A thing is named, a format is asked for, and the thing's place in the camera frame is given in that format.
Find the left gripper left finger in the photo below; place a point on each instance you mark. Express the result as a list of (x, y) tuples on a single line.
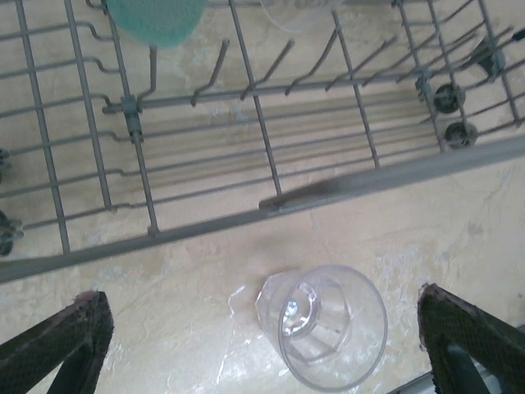
[(53, 349)]

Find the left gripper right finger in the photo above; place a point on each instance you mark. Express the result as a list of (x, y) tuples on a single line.
[(463, 344)]

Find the clear faceted plastic cup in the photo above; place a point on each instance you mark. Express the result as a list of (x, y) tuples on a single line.
[(324, 328)]

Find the teal plastic cup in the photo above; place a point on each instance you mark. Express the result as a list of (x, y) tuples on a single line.
[(160, 20)]

